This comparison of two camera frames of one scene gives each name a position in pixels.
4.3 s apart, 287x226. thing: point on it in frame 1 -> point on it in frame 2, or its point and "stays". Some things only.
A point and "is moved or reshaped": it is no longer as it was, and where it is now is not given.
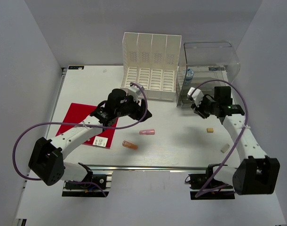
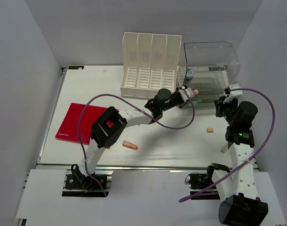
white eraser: [225, 148] stays
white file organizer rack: [152, 60] stays
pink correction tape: [147, 132] is moved or reshaped
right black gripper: [198, 110] -> [220, 105]
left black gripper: [137, 108] -> [176, 92]
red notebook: [77, 113] stays
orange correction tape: [128, 144] stays
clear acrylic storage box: [205, 61] stays
